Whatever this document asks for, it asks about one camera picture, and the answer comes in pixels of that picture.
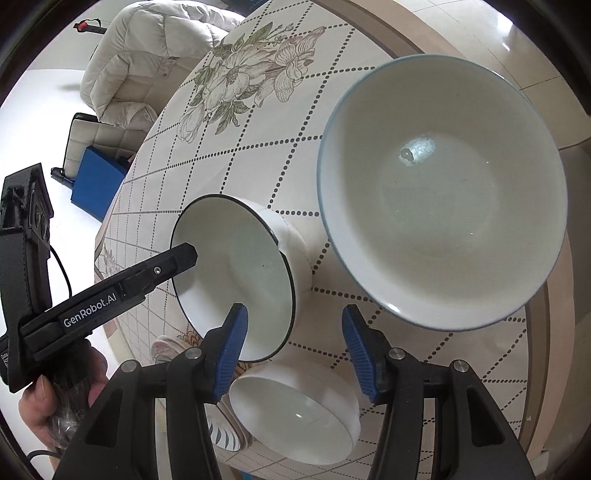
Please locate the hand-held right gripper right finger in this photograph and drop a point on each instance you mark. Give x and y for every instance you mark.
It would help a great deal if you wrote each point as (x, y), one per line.
(364, 355)

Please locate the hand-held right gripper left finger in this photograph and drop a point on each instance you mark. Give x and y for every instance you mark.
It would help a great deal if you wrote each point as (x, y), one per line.
(230, 353)

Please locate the floral diamond pattern tablecloth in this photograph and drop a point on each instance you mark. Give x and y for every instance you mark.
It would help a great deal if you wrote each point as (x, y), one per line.
(194, 152)

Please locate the beige folding chair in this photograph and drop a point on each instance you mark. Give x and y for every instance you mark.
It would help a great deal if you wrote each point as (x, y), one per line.
(99, 138)

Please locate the black striped white plate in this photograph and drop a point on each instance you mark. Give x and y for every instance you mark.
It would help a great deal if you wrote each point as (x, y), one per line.
(226, 431)

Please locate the blue folded mat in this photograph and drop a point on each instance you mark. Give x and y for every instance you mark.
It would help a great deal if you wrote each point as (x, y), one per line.
(99, 177)

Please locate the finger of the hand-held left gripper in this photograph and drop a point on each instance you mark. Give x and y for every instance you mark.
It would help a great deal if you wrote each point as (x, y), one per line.
(161, 270)

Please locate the person's left hand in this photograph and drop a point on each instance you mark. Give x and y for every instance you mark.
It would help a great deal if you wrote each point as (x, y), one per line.
(39, 406)

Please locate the pink floral white plate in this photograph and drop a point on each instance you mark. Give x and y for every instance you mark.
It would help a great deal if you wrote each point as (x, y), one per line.
(162, 351)

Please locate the blue rimmed white bowl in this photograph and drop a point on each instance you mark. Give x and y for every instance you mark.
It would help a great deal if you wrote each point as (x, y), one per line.
(443, 198)

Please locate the plain white bowl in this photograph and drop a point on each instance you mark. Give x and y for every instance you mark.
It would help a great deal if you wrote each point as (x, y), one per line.
(295, 415)

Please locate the white down jacket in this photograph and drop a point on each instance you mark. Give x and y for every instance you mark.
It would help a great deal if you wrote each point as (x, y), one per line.
(138, 55)

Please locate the black rimmed white bowl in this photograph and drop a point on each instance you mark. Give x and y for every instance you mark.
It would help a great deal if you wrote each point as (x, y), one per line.
(240, 277)

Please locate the blue patterned cloth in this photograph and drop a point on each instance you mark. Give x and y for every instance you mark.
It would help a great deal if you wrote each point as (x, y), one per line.
(249, 3)

